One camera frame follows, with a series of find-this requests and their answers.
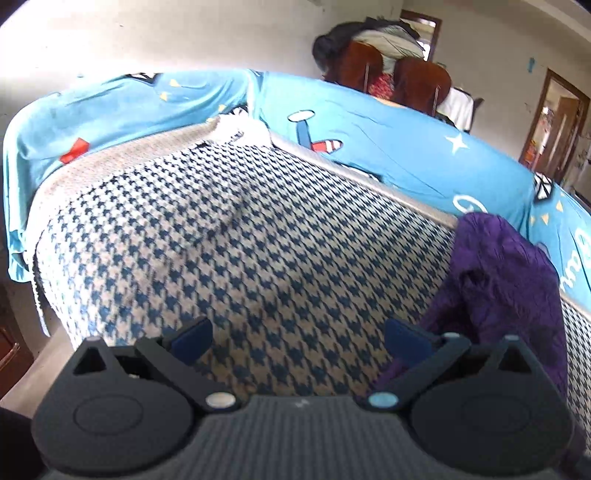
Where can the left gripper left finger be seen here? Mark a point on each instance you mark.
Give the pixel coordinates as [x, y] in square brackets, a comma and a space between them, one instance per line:
[191, 342]

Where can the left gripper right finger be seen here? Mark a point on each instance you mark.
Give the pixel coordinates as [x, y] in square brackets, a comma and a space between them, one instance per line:
[409, 344]

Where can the purple floral red-lined garment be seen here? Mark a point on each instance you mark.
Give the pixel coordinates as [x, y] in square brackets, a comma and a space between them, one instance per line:
[498, 284]

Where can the houndstooth sofa seat cover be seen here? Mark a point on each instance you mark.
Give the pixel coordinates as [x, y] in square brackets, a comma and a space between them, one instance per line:
[296, 263]

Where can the blue cartoon print sofa backrest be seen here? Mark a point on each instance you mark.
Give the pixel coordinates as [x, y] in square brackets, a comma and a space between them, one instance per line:
[422, 157]

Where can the white clothed dining table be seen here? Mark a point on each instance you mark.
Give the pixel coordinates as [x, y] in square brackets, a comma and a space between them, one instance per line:
[458, 108]

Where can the brown wooden chair right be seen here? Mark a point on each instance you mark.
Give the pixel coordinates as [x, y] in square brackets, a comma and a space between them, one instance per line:
[420, 85]

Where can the brown wooden chair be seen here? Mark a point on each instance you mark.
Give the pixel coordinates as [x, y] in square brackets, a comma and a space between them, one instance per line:
[420, 85]
[356, 67]

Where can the brown wooden chair left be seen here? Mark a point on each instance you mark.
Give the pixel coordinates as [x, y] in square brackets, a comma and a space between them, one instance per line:
[356, 67]

